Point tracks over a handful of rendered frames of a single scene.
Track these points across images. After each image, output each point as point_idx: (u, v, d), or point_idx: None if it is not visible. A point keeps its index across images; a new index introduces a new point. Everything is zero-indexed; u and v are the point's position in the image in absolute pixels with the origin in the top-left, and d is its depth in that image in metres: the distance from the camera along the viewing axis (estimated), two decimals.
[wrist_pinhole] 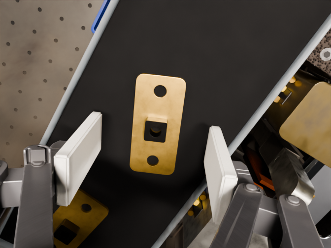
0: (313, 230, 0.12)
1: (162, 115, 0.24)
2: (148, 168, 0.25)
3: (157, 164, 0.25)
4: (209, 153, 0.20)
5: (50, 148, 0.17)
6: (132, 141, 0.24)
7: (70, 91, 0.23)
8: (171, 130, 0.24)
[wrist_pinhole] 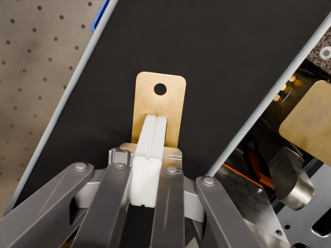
0: (231, 206, 0.13)
1: (162, 113, 0.24)
2: None
3: None
4: None
5: None
6: (132, 139, 0.24)
7: (70, 89, 0.23)
8: (171, 128, 0.24)
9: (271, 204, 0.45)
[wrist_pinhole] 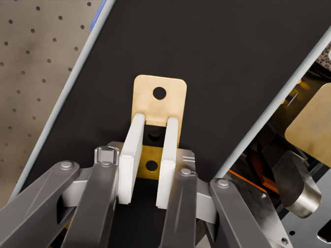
0: (245, 208, 0.13)
1: (161, 119, 0.22)
2: (146, 173, 0.24)
3: (156, 170, 0.24)
4: None
5: None
6: None
7: (65, 94, 0.22)
8: None
9: (275, 209, 0.44)
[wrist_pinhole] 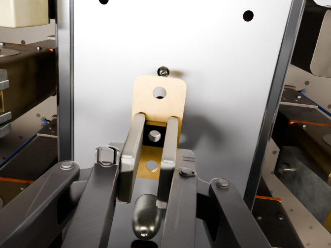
0: (245, 208, 0.13)
1: (161, 119, 0.22)
2: (146, 173, 0.24)
3: (157, 170, 0.24)
4: None
5: None
6: None
7: None
8: None
9: None
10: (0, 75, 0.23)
